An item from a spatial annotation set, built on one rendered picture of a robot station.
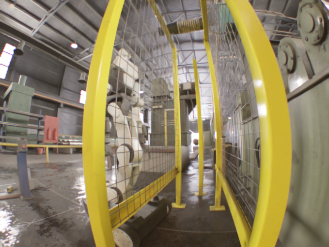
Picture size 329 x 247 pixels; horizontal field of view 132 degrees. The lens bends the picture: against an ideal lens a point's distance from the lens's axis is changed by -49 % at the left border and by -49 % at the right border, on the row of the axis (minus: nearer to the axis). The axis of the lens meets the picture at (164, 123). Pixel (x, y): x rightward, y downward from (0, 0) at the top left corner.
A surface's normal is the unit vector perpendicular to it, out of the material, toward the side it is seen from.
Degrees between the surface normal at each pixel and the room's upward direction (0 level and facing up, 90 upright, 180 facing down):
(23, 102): 90
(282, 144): 90
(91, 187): 90
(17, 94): 90
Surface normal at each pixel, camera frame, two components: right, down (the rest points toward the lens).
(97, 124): 0.95, -0.06
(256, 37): -0.27, -0.12
